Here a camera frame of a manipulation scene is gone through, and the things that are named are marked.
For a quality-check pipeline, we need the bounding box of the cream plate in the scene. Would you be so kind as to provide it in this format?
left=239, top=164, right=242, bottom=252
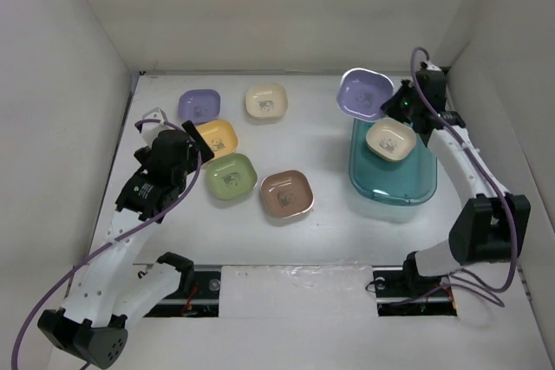
left=365, top=118, right=417, bottom=162
left=245, top=83, right=289, bottom=120

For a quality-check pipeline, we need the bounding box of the purple plate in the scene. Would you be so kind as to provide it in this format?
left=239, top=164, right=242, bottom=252
left=336, top=68, right=395, bottom=122
left=178, top=89, right=221, bottom=124

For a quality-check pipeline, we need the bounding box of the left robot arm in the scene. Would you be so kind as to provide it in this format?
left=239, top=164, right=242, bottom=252
left=37, top=119, right=214, bottom=369

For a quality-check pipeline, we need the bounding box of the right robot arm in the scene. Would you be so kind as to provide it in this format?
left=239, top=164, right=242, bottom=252
left=382, top=61, right=531, bottom=300

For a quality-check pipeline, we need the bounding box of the teal plastic bin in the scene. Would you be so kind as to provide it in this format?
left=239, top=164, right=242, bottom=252
left=349, top=120, right=437, bottom=206

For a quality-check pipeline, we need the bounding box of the yellow plate on table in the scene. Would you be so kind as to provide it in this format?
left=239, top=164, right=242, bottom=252
left=197, top=120, right=238, bottom=159

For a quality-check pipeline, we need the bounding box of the green plate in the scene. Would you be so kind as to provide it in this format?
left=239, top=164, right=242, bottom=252
left=206, top=153, right=258, bottom=200

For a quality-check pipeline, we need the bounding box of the cream plate back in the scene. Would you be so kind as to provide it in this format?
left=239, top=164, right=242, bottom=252
left=245, top=83, right=289, bottom=120

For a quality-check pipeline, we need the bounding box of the brown plate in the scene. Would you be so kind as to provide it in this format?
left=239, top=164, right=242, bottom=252
left=260, top=170, right=315, bottom=218

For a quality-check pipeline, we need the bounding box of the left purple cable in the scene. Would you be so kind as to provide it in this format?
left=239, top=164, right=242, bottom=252
left=10, top=119, right=203, bottom=370

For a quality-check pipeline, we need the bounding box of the purple cable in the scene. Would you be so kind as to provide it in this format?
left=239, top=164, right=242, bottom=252
left=10, top=119, right=203, bottom=370
left=409, top=46, right=521, bottom=308

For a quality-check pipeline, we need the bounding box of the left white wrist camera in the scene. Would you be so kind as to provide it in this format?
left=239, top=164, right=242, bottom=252
left=140, top=107, right=169, bottom=146

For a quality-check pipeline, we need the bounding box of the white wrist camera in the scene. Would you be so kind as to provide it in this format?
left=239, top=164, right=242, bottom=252
left=421, top=60, right=441, bottom=71
left=140, top=107, right=169, bottom=146

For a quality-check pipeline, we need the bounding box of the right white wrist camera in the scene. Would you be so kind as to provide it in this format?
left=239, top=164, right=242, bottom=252
left=421, top=60, right=441, bottom=71

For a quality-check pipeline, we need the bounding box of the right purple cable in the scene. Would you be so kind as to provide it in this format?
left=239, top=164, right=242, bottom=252
left=409, top=46, right=521, bottom=308

